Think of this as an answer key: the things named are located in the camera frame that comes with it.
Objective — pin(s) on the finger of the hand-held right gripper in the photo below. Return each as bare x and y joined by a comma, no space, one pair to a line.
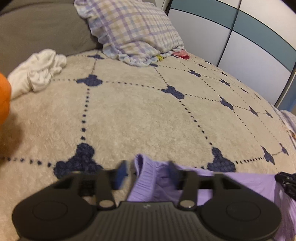
289,183

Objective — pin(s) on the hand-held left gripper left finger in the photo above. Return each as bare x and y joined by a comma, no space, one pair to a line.
121,175

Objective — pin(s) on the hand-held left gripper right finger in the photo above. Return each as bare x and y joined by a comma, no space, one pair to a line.
174,172

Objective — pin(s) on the purple pants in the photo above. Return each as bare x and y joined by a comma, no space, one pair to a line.
254,185

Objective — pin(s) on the purple plaid quilt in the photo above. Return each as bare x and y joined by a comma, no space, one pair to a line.
289,118

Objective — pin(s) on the small yellow item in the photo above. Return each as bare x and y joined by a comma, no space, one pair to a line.
160,58

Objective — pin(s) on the pink cloth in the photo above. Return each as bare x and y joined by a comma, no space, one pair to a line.
181,54

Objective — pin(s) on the white crumpled cloth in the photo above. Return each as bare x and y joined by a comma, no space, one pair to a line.
37,71

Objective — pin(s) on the orange plush toy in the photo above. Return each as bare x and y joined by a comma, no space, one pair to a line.
4,97

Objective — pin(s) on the sliding door wardrobe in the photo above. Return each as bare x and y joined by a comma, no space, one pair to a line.
242,46

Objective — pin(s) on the plaid ruffled pillow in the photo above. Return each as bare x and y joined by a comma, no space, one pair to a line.
131,30

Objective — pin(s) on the grey upholstered headboard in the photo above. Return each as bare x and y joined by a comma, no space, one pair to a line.
41,30

